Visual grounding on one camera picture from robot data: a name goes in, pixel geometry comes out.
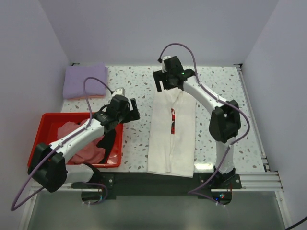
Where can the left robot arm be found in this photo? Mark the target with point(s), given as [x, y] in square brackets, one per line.
[48, 165]

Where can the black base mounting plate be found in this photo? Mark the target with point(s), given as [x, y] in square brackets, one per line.
[97, 191]

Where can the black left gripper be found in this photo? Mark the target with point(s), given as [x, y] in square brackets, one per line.
[132, 115]

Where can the pink t-shirt in bin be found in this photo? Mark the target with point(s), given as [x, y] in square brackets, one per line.
[91, 153]

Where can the black garment in bin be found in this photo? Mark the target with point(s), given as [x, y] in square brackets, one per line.
[110, 144]

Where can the aluminium frame rail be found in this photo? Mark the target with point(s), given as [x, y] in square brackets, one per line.
[263, 181]

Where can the folded purple t-shirt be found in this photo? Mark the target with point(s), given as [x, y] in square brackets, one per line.
[76, 80]

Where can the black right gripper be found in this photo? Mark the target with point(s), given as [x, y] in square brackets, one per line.
[159, 76]

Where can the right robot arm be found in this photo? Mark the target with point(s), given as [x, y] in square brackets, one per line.
[225, 118]

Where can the white t-shirt red print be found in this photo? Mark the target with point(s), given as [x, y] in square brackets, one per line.
[172, 134]

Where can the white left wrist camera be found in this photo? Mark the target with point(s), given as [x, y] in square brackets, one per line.
[119, 91]

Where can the red plastic bin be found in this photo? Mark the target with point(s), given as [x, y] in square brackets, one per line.
[47, 133]

